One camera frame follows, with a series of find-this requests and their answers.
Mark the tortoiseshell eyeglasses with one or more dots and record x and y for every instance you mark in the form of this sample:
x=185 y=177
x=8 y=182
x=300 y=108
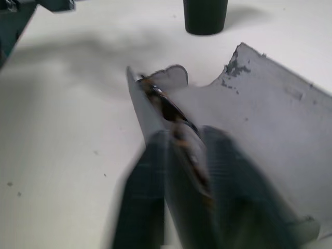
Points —
x=168 y=109

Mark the grey glasses case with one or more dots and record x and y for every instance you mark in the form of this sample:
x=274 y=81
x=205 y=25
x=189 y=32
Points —
x=259 y=116

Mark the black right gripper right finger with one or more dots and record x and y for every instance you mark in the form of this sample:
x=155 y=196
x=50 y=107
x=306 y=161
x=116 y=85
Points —
x=246 y=197

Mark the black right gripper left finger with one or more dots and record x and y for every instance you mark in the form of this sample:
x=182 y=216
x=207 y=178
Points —
x=145 y=194

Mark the wide black plastic cup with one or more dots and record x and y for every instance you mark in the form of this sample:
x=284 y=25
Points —
x=205 y=18

